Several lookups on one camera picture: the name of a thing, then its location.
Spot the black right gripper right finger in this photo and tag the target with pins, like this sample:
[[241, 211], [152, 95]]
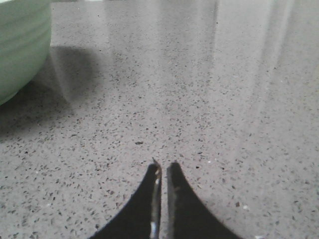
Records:
[[188, 218]]

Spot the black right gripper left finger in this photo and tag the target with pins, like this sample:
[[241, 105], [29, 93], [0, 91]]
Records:
[[140, 217]]

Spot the green ribbed bowl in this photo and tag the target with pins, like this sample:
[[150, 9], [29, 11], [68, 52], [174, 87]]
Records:
[[25, 37]]

